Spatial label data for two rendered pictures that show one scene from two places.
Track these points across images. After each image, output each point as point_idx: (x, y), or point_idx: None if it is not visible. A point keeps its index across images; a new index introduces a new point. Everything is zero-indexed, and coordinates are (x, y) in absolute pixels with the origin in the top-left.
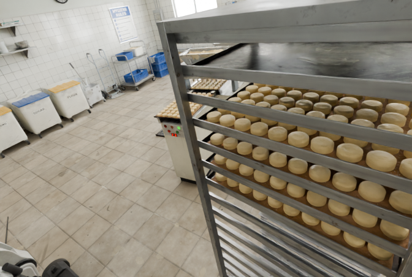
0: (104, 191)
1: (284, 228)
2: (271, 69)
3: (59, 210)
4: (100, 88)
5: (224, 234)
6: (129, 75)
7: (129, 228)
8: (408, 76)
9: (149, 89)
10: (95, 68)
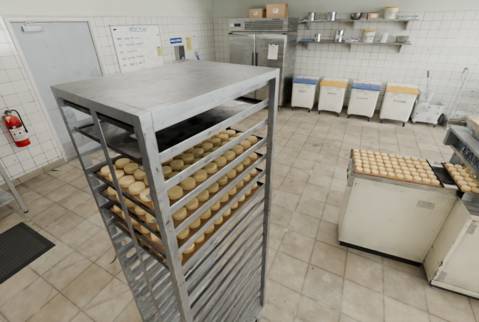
0: (306, 174)
1: None
2: None
3: (284, 158)
4: (448, 112)
5: (284, 271)
6: None
7: (276, 199)
8: (116, 126)
9: None
10: (465, 88)
